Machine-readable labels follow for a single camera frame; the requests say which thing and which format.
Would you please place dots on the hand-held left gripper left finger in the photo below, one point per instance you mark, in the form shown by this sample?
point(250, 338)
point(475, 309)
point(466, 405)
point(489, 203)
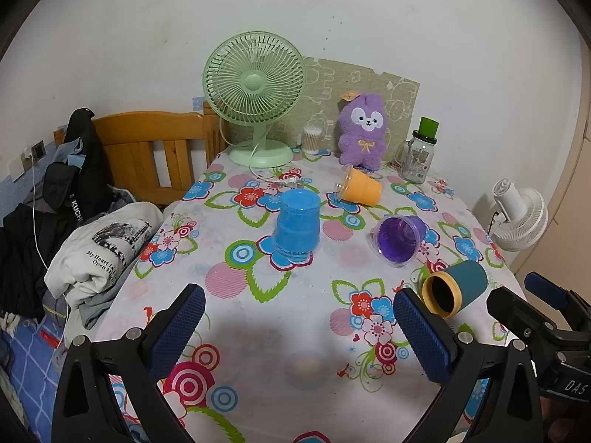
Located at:
point(178, 327)

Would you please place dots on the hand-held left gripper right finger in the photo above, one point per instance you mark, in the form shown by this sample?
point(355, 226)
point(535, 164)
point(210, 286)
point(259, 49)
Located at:
point(422, 339)

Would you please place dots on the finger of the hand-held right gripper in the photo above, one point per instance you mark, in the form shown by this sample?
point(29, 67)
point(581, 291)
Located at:
point(505, 302)
point(547, 288)

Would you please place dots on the teal cup with yellow rim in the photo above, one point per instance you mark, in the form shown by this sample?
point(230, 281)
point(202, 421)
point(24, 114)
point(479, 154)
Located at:
point(466, 281)

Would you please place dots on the purple cup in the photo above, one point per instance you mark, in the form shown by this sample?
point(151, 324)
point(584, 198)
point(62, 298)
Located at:
point(399, 235)

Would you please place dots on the blue cup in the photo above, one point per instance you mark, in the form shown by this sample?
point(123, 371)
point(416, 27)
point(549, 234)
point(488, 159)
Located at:
point(298, 221)

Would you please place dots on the orange cup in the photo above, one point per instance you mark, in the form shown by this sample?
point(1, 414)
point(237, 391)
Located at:
point(364, 187)

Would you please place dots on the white clip fan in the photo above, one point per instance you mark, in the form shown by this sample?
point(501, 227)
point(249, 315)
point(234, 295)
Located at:
point(519, 217)

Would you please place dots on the grey cloth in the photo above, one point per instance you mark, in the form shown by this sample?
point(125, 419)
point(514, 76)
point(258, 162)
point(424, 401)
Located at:
point(94, 307)

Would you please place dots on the floral tablecloth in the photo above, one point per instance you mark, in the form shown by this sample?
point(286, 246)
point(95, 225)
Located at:
point(277, 304)

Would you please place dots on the white printed t-shirt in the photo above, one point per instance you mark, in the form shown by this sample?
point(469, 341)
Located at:
point(111, 244)

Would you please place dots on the blue patterned bedsheet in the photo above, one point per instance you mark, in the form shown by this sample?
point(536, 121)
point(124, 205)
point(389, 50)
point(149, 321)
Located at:
point(27, 378)

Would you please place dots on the black clothing pile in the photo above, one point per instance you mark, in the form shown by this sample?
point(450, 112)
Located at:
point(25, 258)

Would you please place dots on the glass jar with green lid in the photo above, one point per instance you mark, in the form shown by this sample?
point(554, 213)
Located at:
point(418, 157)

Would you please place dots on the black jacket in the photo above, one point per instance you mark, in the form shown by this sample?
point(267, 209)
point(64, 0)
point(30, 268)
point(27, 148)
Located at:
point(81, 180)

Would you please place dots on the wooden headboard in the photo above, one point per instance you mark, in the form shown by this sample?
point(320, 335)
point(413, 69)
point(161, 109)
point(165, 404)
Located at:
point(147, 138)

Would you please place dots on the purple plush toy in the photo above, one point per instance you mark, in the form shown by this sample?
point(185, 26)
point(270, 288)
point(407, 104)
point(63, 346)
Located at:
point(362, 138)

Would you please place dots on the cotton swab container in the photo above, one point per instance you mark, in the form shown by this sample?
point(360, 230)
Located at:
point(312, 140)

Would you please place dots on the green desk fan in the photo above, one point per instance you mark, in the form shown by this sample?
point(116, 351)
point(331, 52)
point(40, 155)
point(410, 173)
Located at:
point(254, 80)

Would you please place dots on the beige patterned board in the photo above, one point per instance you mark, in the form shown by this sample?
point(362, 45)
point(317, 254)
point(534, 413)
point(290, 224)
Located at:
point(332, 78)

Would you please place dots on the wall socket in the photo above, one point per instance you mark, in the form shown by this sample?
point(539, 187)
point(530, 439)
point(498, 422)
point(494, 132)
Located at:
point(38, 150)

